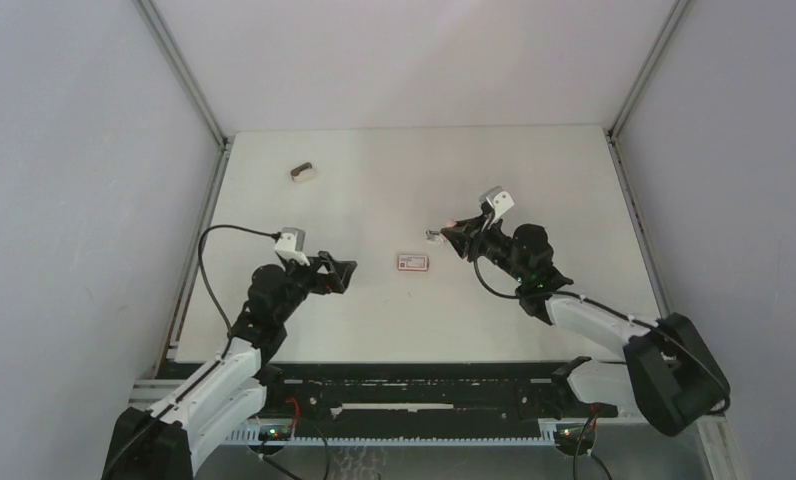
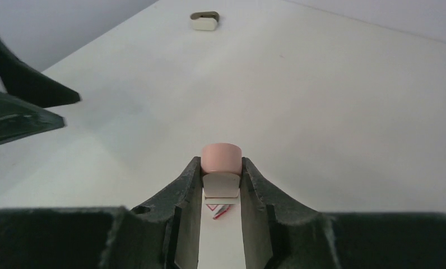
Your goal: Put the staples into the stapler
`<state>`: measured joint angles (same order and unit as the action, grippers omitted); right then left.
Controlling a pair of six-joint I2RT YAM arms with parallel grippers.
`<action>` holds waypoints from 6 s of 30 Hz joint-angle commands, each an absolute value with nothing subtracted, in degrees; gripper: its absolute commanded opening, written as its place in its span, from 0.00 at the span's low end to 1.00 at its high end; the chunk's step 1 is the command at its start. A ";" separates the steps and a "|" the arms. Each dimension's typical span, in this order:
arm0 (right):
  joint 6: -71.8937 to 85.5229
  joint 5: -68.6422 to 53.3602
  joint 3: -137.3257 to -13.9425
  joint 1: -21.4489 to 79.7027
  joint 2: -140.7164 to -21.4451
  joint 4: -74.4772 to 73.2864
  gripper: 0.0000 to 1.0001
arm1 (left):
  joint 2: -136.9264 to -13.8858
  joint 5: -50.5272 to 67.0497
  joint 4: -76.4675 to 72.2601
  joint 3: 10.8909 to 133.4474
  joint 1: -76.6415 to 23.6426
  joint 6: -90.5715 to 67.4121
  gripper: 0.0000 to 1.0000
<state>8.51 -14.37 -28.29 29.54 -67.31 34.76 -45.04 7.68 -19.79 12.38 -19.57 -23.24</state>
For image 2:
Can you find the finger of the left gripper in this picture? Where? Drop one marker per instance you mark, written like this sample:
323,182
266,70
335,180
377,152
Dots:
20,119
26,83

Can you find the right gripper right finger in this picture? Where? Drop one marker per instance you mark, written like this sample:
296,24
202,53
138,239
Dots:
280,232

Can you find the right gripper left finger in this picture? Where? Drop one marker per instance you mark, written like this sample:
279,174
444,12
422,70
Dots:
162,232

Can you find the pink white stapler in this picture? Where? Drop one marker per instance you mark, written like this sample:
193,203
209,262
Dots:
221,165

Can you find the red white staple box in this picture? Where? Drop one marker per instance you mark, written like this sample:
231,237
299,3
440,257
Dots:
219,210

